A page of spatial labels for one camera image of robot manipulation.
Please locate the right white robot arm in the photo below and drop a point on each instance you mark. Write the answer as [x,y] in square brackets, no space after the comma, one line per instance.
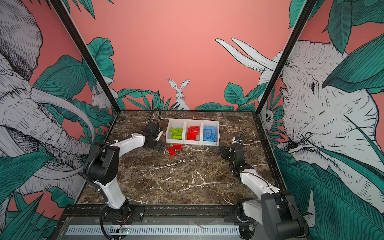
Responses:
[276,209]

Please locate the white three-compartment bin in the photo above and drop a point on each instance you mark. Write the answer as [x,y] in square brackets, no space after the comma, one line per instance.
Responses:
[185,124]

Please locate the left black frame post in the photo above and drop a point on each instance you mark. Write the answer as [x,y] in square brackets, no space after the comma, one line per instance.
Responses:
[67,21]

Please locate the black mounting rail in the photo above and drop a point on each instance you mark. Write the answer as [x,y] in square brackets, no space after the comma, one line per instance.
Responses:
[140,213]

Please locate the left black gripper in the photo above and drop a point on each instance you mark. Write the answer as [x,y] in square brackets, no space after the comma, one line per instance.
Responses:
[159,146]

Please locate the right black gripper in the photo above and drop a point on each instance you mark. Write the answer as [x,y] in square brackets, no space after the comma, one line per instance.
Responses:
[229,150]

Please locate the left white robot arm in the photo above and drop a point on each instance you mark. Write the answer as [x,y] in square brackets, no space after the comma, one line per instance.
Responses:
[102,165]

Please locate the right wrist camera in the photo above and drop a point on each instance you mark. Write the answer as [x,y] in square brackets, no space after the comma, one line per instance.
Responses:
[237,140]

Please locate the right black frame post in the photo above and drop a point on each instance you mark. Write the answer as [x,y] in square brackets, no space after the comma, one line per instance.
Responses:
[299,25]

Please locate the white slotted cable duct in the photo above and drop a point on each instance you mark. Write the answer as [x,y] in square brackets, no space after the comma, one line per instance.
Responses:
[152,230]

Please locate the red brick by arch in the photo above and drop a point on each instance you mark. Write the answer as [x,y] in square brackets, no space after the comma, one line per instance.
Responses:
[171,151]

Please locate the black frame post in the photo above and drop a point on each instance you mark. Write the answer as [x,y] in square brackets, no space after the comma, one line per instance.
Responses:
[299,25]
[67,21]

